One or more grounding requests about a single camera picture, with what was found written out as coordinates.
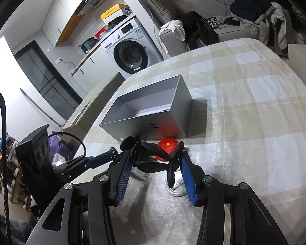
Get black framed glass door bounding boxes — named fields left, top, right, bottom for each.
left=14, top=40, right=83, bottom=121

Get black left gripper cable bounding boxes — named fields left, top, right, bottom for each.
left=48, top=131, right=88, bottom=159

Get black bag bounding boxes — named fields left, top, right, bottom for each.
left=106, top=15, right=130, bottom=28

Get black cooking pot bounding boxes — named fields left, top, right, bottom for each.
left=78, top=38, right=99, bottom=55

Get grey pole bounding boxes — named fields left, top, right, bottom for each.
left=20, top=88, right=61, bottom=127

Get white wall cabinets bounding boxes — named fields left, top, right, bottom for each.
left=41, top=0, right=85, bottom=48

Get white kitchen counter cabinet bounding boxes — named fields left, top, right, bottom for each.
left=70, top=38, right=113, bottom=100

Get pile of clothes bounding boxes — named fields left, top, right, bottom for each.
left=229, top=0, right=306, bottom=57

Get grey cardboard box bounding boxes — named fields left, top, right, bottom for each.
left=99, top=75, right=194, bottom=142

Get red basket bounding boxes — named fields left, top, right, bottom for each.
left=95, top=26, right=110, bottom=38

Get beige checkered tablecloth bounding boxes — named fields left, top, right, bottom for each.
left=66, top=38, right=306, bottom=245

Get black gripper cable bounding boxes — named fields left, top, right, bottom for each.
left=0, top=88, right=12, bottom=245
left=48, top=131, right=88, bottom=159

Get yellow box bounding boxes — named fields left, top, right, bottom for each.
left=100, top=3, right=129, bottom=21

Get purple bag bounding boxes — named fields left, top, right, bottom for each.
left=47, top=135, right=82, bottom=164

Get white washing machine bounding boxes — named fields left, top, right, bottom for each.
left=100, top=18, right=163, bottom=76

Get grey sofa cushion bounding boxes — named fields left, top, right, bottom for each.
left=145, top=0, right=177, bottom=25

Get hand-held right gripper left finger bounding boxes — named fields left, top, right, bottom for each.
left=25, top=150, right=133, bottom=245

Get red round badge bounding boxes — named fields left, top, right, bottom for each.
left=157, top=137, right=185, bottom=162

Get shoe rack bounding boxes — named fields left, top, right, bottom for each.
left=0, top=132, right=34, bottom=211

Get grey sofa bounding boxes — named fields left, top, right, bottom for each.
left=145, top=0, right=306, bottom=58

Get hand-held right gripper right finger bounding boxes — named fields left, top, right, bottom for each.
left=181, top=154, right=288, bottom=245

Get white garment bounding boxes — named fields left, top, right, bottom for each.
left=160, top=20, right=185, bottom=42

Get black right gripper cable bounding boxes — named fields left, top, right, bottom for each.
left=0, top=88, right=12, bottom=245

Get large black hair clip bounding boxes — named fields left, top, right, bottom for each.
left=120, top=136, right=169, bottom=174

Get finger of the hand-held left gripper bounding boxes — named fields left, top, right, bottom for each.
left=64, top=147, right=119, bottom=171
left=53, top=164, right=111, bottom=185

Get range hood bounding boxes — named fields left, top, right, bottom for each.
left=75, top=0, right=116, bottom=16

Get black and white cloth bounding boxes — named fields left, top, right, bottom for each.
left=208, top=15, right=243, bottom=29

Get black garment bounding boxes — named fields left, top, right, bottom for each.
left=176, top=11, right=219, bottom=50

